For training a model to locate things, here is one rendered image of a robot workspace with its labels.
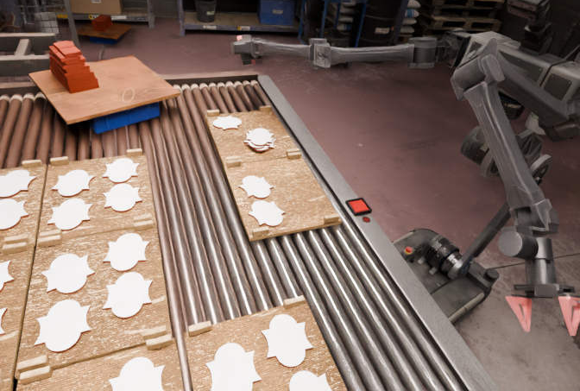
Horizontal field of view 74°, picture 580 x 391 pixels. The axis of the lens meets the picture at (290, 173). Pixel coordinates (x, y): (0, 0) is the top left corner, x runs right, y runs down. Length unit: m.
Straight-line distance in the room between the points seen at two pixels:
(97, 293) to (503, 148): 1.13
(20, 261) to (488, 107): 1.35
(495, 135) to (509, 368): 1.70
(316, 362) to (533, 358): 1.74
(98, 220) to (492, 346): 2.09
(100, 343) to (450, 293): 1.75
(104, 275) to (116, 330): 0.19
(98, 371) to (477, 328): 2.03
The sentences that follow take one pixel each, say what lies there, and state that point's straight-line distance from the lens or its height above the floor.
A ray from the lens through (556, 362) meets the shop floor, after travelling 2.73.
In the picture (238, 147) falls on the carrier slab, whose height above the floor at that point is 0.94.
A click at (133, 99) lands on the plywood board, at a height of 1.04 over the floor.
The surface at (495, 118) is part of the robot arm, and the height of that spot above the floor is 1.51.
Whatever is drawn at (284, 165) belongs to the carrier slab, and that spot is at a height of 0.94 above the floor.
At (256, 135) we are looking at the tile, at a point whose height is 0.98.
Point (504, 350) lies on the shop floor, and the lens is 2.59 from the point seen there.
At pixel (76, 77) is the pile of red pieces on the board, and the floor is 1.11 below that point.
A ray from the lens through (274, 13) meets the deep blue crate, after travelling 5.94.
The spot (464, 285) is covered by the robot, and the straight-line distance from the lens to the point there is 2.41.
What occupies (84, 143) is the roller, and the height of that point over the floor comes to 0.92.
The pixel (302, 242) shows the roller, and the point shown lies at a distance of 1.34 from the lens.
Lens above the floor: 1.91
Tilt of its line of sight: 38 degrees down
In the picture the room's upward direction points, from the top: 8 degrees clockwise
